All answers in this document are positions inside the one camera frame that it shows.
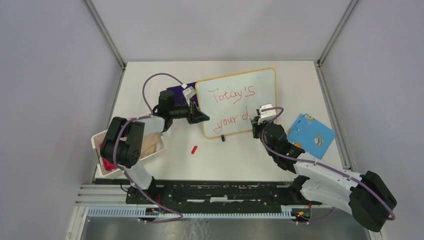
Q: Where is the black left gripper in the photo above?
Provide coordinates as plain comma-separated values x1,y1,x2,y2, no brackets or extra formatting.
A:
170,98,210,125

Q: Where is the red marker cap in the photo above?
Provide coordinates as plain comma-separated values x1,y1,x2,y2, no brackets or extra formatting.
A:
191,145,198,155

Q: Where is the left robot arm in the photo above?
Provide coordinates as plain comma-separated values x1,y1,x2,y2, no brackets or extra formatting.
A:
100,90,210,204

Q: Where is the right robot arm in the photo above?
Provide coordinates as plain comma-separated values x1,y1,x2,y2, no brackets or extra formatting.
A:
250,116,397,232

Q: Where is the yellow framed whiteboard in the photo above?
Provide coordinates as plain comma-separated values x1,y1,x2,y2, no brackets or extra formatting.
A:
195,67,277,139

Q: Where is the purple cloth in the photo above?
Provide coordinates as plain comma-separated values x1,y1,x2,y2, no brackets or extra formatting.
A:
166,82,198,104

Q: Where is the beige cloth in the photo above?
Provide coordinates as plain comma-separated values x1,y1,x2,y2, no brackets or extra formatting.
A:
139,133,165,159

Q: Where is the blue cartoon print cloth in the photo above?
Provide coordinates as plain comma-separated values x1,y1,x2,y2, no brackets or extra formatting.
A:
287,113,337,160

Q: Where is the white plastic basket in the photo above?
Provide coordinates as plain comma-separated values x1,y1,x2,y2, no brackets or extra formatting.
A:
91,130,167,179

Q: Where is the red cloth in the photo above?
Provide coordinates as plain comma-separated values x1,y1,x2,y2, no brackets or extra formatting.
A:
100,158,117,172

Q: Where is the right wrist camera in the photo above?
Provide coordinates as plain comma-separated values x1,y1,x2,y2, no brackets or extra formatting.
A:
257,103,284,124

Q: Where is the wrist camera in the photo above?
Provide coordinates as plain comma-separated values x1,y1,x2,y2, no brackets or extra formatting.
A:
257,103,284,124
181,83,196,105

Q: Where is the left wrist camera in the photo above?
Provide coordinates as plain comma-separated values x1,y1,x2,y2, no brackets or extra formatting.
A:
181,83,196,105

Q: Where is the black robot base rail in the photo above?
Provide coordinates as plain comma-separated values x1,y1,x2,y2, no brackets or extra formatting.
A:
146,179,320,214

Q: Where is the grey aluminium frame post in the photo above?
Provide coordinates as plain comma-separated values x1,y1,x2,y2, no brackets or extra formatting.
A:
316,0,360,66

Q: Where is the white slotted cable duct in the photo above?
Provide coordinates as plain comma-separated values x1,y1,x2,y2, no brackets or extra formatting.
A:
87,206,295,220

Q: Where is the left aluminium frame post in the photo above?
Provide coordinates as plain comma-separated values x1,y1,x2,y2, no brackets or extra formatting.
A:
83,0,126,70

